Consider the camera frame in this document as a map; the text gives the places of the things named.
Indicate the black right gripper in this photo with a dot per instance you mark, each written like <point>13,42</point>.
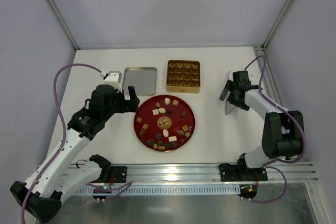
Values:
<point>234,95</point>

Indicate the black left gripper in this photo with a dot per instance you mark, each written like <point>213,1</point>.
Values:
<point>126,102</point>

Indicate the white square chocolate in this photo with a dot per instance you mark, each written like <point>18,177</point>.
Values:
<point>155,112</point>

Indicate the white oval chocolate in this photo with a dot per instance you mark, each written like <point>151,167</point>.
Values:
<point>161,110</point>
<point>165,133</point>

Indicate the white cone chocolate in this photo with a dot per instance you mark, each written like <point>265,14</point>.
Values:
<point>167,101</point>

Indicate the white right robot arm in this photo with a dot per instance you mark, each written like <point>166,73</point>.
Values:
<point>283,137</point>

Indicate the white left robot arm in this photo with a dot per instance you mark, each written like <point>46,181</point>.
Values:
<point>43,193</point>

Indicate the brown marbled rectangular chocolate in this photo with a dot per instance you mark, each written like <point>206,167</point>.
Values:
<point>142,132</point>

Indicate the dark grey egg chocolate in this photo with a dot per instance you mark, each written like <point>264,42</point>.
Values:
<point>150,142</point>

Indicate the gold chocolate tin box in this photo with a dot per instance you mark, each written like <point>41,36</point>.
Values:
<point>183,76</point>

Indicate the brown oval chocolate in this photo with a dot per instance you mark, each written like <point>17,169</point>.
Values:
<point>180,132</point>

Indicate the white rectangular chocolate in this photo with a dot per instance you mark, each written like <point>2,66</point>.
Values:
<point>172,139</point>

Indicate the dark square chocolate bottom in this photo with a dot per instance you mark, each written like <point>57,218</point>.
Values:
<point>168,145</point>

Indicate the silver tin lid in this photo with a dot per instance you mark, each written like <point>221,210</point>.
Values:
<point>143,79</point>

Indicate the round red tray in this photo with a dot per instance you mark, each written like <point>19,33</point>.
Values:
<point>157,123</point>

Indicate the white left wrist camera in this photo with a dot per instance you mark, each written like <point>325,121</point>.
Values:
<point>112,78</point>

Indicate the right side aluminium rail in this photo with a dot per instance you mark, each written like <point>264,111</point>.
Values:
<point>269,81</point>

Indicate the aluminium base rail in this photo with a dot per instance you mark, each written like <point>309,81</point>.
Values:
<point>171,179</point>

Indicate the right aluminium frame post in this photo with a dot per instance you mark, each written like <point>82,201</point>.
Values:
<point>285,9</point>

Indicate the aluminium frame post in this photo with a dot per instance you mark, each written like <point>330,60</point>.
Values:
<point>285,9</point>
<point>58,16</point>

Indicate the left aluminium frame post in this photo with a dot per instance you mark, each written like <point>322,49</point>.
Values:
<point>58,16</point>

